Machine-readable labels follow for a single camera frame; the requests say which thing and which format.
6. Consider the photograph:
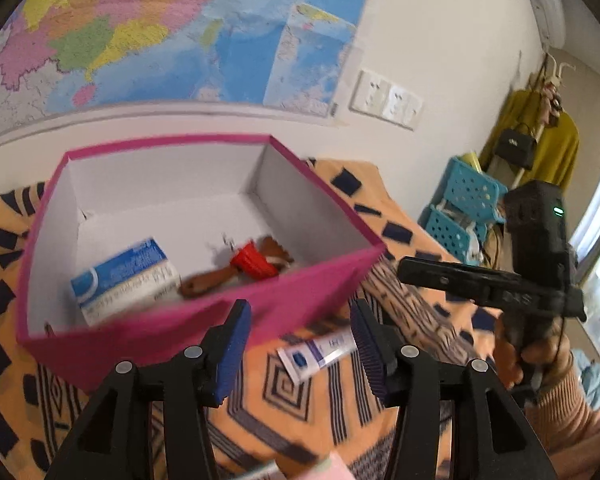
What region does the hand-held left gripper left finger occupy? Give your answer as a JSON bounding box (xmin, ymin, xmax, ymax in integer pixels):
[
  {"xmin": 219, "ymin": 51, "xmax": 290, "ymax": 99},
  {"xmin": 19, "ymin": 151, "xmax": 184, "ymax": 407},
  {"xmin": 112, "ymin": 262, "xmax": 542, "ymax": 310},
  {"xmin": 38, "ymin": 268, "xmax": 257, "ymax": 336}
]
[{"xmin": 45, "ymin": 299, "xmax": 253, "ymax": 480}]

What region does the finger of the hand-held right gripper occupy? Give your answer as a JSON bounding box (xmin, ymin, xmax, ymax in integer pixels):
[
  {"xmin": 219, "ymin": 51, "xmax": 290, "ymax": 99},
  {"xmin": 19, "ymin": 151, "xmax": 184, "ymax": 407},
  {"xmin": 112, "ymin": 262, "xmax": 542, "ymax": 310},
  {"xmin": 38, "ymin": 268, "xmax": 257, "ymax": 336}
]
[{"xmin": 396, "ymin": 256, "xmax": 483, "ymax": 303}]

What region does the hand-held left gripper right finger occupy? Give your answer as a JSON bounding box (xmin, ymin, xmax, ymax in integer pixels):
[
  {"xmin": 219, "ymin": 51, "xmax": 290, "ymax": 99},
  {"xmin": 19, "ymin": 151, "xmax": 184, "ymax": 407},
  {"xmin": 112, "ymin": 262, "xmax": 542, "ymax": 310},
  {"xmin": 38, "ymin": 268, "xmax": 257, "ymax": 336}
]
[{"xmin": 349, "ymin": 298, "xmax": 558, "ymax": 480}]

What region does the white tube purple label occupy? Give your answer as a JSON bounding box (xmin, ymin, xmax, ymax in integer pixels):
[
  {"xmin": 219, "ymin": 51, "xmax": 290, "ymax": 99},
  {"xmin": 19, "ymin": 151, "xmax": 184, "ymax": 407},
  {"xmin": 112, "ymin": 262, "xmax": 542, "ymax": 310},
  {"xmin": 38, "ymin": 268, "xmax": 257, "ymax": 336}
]
[{"xmin": 277, "ymin": 329, "xmax": 358, "ymax": 382}]

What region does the wooden hand-shaped massager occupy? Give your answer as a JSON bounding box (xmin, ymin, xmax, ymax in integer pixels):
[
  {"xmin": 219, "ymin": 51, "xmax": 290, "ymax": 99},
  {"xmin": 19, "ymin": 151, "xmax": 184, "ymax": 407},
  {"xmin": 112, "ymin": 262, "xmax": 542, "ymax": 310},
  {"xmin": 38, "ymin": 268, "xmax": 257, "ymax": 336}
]
[{"xmin": 177, "ymin": 235, "xmax": 296, "ymax": 301}]

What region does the red ribbed plastic piece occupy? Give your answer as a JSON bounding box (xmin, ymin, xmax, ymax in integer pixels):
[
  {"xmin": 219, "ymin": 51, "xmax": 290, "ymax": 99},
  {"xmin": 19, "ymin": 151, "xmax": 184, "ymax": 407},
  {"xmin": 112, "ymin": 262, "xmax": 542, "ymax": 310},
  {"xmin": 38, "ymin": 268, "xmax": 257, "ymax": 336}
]
[{"xmin": 230, "ymin": 241, "xmax": 281, "ymax": 278}]

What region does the pink cardboard box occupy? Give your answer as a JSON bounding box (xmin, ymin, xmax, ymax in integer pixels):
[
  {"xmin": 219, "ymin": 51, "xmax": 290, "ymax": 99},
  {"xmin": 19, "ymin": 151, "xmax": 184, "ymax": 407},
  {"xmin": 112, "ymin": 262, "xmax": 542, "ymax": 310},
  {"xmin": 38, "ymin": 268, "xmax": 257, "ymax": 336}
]
[{"xmin": 16, "ymin": 133, "xmax": 387, "ymax": 395}]

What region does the blue medicine box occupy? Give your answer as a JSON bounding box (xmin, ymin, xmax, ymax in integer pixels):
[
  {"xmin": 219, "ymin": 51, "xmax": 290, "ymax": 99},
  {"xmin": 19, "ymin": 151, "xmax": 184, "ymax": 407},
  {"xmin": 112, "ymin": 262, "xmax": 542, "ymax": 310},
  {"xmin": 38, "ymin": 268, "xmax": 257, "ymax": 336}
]
[{"xmin": 70, "ymin": 237, "xmax": 183, "ymax": 328}]

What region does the person's right forearm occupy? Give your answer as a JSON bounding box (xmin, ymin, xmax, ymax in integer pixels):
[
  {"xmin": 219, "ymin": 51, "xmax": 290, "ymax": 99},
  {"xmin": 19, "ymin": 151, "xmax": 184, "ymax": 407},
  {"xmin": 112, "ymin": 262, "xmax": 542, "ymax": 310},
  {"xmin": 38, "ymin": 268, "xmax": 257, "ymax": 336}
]
[{"xmin": 522, "ymin": 355, "xmax": 600, "ymax": 466}]

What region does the person's right hand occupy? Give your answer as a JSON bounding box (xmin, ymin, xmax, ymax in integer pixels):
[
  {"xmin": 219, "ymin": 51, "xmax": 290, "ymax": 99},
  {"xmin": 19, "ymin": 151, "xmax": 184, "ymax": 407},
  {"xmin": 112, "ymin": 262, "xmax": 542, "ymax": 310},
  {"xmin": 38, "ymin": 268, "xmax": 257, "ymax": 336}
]
[{"xmin": 495, "ymin": 312, "xmax": 573, "ymax": 396}]

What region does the blue plastic basket rack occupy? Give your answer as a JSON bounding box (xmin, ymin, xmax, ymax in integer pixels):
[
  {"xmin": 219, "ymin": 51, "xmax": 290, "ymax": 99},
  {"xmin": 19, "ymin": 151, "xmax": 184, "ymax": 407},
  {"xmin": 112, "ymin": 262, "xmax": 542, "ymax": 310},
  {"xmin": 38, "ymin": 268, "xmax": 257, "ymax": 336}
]
[{"xmin": 419, "ymin": 155, "xmax": 510, "ymax": 266}]

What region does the yellow coat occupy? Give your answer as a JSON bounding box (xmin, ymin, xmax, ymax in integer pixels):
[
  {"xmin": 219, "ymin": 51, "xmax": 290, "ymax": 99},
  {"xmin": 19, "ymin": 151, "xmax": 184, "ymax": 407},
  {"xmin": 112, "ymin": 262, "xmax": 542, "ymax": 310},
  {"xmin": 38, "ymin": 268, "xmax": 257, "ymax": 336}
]
[{"xmin": 480, "ymin": 89, "xmax": 580, "ymax": 196}]

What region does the black handbag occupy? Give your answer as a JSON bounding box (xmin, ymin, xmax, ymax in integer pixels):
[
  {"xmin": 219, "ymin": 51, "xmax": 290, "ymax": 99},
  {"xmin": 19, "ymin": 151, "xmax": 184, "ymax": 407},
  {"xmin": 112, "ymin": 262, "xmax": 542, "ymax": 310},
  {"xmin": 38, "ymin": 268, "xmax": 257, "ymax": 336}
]
[{"xmin": 495, "ymin": 122, "xmax": 538, "ymax": 171}]

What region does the orange patterned tablecloth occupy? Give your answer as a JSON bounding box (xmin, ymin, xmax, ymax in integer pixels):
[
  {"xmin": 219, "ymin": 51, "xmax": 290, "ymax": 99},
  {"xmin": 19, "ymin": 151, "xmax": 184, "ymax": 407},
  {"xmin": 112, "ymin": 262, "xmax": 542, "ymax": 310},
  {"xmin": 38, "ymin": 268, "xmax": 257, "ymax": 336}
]
[{"xmin": 0, "ymin": 157, "xmax": 556, "ymax": 480}]

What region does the light blue cloth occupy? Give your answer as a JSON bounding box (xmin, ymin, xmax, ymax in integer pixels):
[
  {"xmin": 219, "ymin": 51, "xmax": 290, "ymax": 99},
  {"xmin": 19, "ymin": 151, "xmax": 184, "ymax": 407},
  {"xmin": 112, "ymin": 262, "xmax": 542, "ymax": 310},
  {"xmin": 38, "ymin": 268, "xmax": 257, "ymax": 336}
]
[{"xmin": 572, "ymin": 349, "xmax": 600, "ymax": 411}]

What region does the white coat rack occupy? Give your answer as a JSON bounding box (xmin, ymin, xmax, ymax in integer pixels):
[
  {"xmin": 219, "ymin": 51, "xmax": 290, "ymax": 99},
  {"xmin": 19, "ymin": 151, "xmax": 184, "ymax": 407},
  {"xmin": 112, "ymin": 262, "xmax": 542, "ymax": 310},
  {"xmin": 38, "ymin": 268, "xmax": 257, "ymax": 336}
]
[{"xmin": 525, "ymin": 50, "xmax": 581, "ymax": 128}]

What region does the white air conditioner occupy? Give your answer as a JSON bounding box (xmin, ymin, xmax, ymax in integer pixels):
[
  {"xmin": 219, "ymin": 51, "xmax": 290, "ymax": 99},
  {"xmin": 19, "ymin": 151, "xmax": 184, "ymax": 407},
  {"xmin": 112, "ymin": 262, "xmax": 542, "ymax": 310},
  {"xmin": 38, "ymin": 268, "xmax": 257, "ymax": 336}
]
[{"xmin": 515, "ymin": 0, "xmax": 568, "ymax": 51}]

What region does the white wall socket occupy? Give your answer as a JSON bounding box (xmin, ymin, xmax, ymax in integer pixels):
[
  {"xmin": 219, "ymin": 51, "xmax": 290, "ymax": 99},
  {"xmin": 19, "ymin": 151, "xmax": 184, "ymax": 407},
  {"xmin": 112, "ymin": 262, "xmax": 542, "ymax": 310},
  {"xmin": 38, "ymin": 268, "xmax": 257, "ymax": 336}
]
[
  {"xmin": 405, "ymin": 92, "xmax": 425, "ymax": 131},
  {"xmin": 386, "ymin": 85, "xmax": 414, "ymax": 124},
  {"xmin": 350, "ymin": 69, "xmax": 393, "ymax": 117}
]

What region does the colourful wall map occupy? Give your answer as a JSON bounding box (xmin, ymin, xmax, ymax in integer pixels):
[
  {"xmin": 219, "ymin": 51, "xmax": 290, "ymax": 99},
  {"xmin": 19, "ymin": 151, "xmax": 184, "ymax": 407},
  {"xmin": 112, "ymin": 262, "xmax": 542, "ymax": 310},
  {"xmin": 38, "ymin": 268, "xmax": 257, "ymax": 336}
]
[{"xmin": 0, "ymin": 0, "xmax": 383, "ymax": 143}]

